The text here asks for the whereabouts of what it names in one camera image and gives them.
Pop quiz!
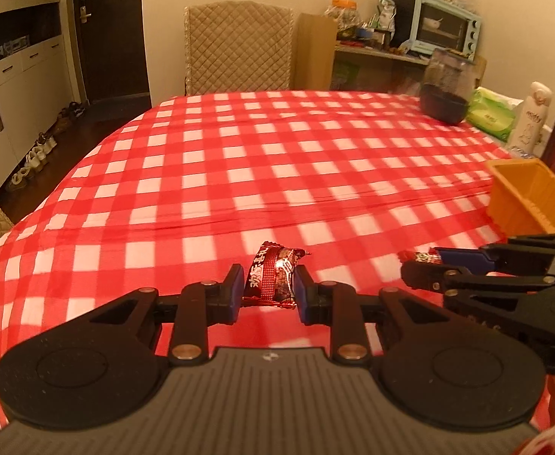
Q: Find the red white checked tablecloth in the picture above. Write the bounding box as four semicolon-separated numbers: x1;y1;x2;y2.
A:
0;89;553;432

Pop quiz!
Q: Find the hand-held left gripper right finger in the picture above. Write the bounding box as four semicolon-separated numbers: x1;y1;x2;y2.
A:
291;264;469;367

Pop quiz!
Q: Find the wooden shelf unit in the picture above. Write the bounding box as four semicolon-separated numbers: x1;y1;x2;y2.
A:
332;42;487;93

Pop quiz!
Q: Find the green tissue pack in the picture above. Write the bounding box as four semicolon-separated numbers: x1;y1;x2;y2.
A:
464;86;525;142

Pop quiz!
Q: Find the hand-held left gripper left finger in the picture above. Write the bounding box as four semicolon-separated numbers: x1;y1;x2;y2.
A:
69;263;246;367

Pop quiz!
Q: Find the white thermos bottle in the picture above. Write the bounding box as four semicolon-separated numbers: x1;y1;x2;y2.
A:
505;82;552;156

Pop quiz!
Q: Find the brown cardboard board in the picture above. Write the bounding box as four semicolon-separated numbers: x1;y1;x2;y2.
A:
292;13;339;91

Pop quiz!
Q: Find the dark wooden door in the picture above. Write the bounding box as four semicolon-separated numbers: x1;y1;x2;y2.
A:
71;0;152;105

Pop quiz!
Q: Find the orange lid plastic jar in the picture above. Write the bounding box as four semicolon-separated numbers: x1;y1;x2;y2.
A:
325;0;358;39

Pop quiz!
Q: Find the light blue toaster oven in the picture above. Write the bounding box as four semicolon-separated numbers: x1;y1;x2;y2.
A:
409;0;483;60

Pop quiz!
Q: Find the row of shoes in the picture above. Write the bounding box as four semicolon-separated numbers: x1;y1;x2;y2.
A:
5;100;86;193

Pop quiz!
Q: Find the orange ribbed basket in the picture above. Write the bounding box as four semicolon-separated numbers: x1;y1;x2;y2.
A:
487;158;555;238

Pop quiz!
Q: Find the red candy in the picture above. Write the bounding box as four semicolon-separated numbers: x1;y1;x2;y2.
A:
242;242;312;308
397;249;444;266

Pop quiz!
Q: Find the white cabinet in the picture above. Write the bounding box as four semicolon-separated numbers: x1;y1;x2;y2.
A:
0;0;76;197

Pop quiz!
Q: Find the dark glass tumbler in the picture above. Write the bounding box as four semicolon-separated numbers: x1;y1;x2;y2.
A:
420;47;476;126

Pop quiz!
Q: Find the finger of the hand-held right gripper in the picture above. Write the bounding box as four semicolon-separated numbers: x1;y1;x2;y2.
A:
435;231;555;274
399;260;555;295

